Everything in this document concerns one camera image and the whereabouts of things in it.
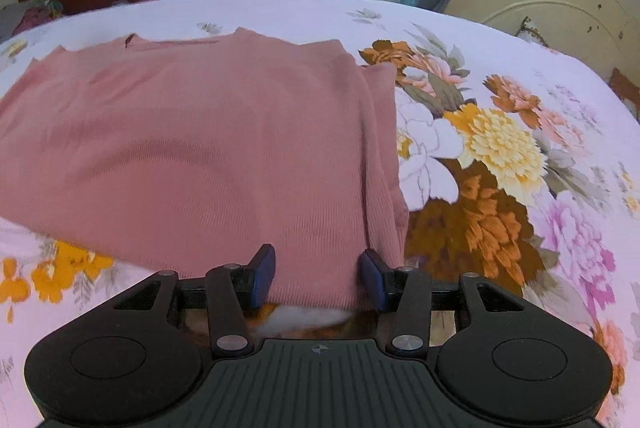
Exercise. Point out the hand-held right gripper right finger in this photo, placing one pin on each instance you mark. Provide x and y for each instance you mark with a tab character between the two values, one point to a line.
372	272

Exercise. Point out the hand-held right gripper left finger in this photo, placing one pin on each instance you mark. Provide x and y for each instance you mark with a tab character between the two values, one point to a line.
265	267

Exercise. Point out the pink knit sweater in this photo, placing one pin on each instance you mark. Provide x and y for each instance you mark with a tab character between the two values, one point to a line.
190	142

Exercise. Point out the pile of clothes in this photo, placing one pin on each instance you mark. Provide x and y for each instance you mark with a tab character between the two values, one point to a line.
30	15

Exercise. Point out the floral bed sheet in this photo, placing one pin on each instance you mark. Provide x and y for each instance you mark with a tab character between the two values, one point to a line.
500	157

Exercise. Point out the white patterned pillow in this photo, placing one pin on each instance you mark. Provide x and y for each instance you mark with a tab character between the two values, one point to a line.
532	31

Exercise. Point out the brown patterned pillow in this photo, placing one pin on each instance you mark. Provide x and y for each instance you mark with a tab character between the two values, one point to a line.
625	90

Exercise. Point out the cream curved headboard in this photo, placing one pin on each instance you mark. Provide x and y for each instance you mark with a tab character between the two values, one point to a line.
550	2

